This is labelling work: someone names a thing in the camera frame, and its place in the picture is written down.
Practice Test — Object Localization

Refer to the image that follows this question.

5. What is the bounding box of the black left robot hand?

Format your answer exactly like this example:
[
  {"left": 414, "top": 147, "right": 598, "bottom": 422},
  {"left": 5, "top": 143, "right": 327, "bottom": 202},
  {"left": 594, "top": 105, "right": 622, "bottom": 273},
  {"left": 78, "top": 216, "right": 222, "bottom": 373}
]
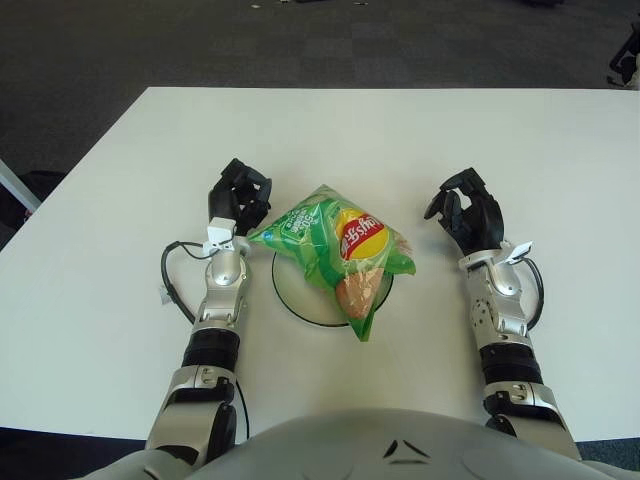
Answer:
[{"left": 207, "top": 157, "right": 274, "bottom": 237}]

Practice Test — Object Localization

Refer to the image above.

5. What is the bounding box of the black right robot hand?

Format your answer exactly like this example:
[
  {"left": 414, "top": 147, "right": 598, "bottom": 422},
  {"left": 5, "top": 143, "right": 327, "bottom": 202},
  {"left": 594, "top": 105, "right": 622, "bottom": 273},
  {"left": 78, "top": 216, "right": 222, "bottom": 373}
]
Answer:
[{"left": 423, "top": 167, "right": 506, "bottom": 261}]

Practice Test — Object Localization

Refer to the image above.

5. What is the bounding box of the green chips bag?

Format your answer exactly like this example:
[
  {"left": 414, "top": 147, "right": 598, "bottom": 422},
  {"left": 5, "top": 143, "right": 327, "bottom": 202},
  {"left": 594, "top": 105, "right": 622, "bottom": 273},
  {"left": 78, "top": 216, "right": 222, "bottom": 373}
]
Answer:
[{"left": 247, "top": 183, "right": 418, "bottom": 343}]

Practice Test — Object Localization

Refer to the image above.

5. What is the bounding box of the white plate black rim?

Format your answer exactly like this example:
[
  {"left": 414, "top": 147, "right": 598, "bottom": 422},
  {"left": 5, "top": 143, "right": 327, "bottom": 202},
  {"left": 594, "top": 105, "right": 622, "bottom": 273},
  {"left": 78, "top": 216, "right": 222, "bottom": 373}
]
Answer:
[{"left": 271, "top": 252, "right": 395, "bottom": 329}]

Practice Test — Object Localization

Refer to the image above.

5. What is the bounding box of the white table leg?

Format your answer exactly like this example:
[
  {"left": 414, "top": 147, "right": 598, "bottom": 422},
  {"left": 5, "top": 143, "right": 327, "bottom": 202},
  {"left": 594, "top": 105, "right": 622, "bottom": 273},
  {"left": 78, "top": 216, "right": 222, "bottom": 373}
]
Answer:
[{"left": 0, "top": 158, "right": 42, "bottom": 211}]

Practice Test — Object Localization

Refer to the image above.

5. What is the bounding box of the black office chair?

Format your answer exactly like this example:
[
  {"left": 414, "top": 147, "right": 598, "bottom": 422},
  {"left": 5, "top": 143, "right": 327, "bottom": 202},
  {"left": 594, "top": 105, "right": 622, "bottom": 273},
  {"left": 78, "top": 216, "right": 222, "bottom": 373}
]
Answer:
[{"left": 607, "top": 32, "right": 640, "bottom": 91}]

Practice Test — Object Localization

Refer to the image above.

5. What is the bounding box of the grey robot torso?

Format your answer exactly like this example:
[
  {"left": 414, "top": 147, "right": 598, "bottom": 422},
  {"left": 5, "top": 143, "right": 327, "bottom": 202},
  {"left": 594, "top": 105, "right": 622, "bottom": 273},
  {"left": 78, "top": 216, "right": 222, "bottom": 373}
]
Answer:
[{"left": 107, "top": 407, "right": 640, "bottom": 480}]

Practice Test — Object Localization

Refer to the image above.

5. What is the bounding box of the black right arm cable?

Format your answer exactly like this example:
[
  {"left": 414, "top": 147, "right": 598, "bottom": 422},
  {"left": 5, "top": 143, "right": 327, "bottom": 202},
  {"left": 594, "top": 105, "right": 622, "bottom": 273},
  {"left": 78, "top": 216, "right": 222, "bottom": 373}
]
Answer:
[{"left": 519, "top": 249, "right": 545, "bottom": 331}]

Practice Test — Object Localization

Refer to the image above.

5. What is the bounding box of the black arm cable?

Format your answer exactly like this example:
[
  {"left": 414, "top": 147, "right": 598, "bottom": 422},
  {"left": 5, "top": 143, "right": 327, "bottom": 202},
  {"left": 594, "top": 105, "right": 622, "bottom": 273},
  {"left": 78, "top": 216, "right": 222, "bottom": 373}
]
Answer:
[
  {"left": 159, "top": 240, "right": 236, "bottom": 324},
  {"left": 519, "top": 249, "right": 545, "bottom": 331}
]

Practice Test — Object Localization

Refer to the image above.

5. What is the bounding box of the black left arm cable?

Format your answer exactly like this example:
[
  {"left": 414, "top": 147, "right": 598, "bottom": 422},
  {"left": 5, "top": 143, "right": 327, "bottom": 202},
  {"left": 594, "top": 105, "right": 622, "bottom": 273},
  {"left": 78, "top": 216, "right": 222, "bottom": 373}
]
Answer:
[{"left": 159, "top": 240, "right": 236, "bottom": 324}]

